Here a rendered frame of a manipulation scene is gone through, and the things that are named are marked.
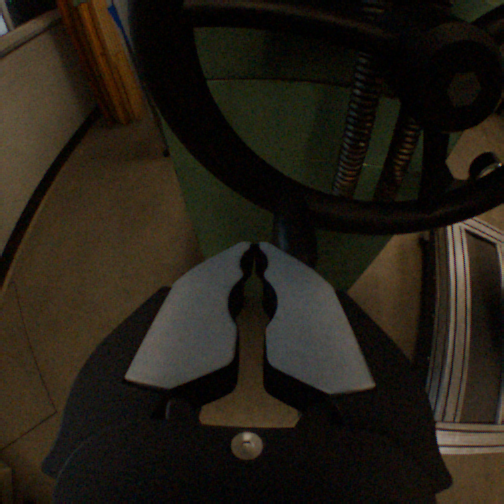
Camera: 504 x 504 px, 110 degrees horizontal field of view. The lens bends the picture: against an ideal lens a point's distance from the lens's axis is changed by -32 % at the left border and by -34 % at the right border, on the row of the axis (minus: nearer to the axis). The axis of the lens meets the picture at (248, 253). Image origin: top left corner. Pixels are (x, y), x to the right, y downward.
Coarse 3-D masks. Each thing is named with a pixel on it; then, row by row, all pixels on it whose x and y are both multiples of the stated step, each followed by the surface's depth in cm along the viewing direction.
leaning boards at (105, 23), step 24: (96, 0) 73; (72, 24) 78; (96, 24) 83; (96, 48) 93; (120, 48) 108; (96, 72) 109; (120, 72) 111; (96, 96) 119; (120, 96) 127; (120, 120) 142
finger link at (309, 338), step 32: (256, 256) 12; (288, 256) 11; (288, 288) 9; (320, 288) 9; (288, 320) 7; (320, 320) 7; (288, 352) 6; (320, 352) 6; (352, 352) 6; (288, 384) 6; (320, 384) 6; (352, 384) 5
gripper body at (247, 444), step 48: (144, 432) 4; (192, 432) 4; (240, 432) 4; (288, 432) 4; (336, 432) 4; (96, 480) 3; (144, 480) 3; (192, 480) 3; (240, 480) 3; (288, 480) 3; (336, 480) 3; (384, 480) 3
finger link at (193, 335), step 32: (224, 256) 11; (192, 288) 9; (224, 288) 9; (160, 320) 7; (192, 320) 7; (224, 320) 7; (160, 352) 6; (192, 352) 6; (224, 352) 6; (160, 384) 6; (192, 384) 6; (224, 384) 6
